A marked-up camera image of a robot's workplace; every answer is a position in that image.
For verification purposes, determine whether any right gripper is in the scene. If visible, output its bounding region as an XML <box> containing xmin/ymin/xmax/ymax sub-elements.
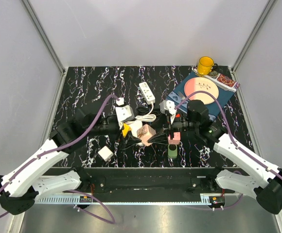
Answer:
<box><xmin>148</xmin><ymin>112</ymin><xmax>198</xmax><ymax>145</ymax></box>

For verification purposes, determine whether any yellow cube socket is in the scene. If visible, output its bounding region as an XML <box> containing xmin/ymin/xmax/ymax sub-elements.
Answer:
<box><xmin>122</xmin><ymin>123</ymin><xmax>131</xmax><ymax>137</ymax></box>

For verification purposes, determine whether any pink cube socket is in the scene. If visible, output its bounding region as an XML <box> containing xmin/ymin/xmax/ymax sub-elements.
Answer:
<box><xmin>168</xmin><ymin>132</ymin><xmax>181</xmax><ymax>145</ymax></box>

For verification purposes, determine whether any green power strip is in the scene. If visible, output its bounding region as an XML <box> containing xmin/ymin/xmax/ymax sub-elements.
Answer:
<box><xmin>168</xmin><ymin>144</ymin><xmax>178</xmax><ymax>159</ymax></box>

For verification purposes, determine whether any white triangular power strip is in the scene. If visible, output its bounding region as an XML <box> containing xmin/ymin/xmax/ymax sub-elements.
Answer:
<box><xmin>129</xmin><ymin>120</ymin><xmax>143</xmax><ymax>137</ymax></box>

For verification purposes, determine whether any beige cube socket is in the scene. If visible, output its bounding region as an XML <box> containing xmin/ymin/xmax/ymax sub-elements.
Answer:
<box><xmin>137</xmin><ymin>124</ymin><xmax>156</xmax><ymax>146</ymax></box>

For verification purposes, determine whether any white rectangular power strip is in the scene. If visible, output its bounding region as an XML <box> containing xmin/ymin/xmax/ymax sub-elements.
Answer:
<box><xmin>139</xmin><ymin>82</ymin><xmax>155</xmax><ymax>104</ymax></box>

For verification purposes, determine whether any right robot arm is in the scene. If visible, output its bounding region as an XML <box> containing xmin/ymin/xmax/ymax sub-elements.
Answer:
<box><xmin>151</xmin><ymin>100</ymin><xmax>282</xmax><ymax>215</ymax></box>

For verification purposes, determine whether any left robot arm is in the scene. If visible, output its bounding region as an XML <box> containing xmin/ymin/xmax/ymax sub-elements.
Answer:
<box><xmin>0</xmin><ymin>107</ymin><xmax>143</xmax><ymax>215</ymax></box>

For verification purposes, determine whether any white cube charger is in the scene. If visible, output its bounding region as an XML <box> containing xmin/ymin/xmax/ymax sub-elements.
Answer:
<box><xmin>98</xmin><ymin>146</ymin><xmax>114</xmax><ymax>162</ymax></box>

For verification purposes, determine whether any silver fork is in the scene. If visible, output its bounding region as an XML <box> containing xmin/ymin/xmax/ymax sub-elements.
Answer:
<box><xmin>177</xmin><ymin>92</ymin><xmax>186</xmax><ymax>100</ymax></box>

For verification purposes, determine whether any pink cream plate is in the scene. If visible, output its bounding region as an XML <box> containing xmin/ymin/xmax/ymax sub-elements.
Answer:
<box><xmin>184</xmin><ymin>77</ymin><xmax>219</xmax><ymax>105</ymax></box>

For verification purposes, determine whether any yellow mug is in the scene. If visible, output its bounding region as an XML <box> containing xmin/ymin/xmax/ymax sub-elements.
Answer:
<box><xmin>197</xmin><ymin>56</ymin><xmax>218</xmax><ymax>75</ymax></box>

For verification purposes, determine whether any black coiled cable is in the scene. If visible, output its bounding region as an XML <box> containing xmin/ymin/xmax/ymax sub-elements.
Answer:
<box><xmin>136</xmin><ymin>106</ymin><xmax>161</xmax><ymax>116</ymax></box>

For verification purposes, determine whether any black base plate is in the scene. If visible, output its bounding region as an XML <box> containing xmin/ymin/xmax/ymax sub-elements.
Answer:
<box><xmin>68</xmin><ymin>166</ymin><xmax>236</xmax><ymax>202</ymax></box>

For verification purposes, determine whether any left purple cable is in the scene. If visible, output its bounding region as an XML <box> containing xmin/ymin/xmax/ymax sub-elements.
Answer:
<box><xmin>0</xmin><ymin>94</ymin><xmax>122</xmax><ymax>224</ymax></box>

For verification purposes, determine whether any purple cable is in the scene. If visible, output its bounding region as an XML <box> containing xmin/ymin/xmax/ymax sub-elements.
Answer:
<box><xmin>175</xmin><ymin>91</ymin><xmax>282</xmax><ymax>212</ymax></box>
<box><xmin>0</xmin><ymin>94</ymin><xmax>122</xmax><ymax>224</ymax></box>

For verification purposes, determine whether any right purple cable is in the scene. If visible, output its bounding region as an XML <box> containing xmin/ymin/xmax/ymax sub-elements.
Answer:
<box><xmin>175</xmin><ymin>91</ymin><xmax>282</xmax><ymax>212</ymax></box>

